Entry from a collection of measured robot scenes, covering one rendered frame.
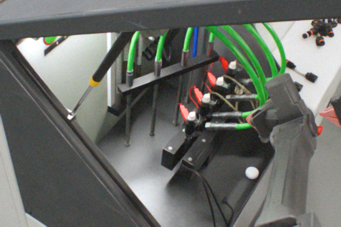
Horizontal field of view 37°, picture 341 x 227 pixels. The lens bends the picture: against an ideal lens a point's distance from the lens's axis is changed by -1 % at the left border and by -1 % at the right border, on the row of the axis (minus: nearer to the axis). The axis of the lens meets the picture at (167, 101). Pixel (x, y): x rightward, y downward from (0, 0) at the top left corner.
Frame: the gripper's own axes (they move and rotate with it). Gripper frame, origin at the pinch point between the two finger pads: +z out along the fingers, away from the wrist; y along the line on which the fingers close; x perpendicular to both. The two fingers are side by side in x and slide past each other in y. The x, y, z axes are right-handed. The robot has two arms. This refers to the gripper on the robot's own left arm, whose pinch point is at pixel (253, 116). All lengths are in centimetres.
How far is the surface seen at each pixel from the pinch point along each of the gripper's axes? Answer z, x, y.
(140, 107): 57, -6, 7
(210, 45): 27.0, -15.5, -12.4
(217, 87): 22.9, -5.2, -5.9
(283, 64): 10.6, -2.6, -20.7
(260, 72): -0.3, -8.0, -7.3
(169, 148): 25.9, 1.6, 14.8
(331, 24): 42, 6, -65
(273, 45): 43, 0, -40
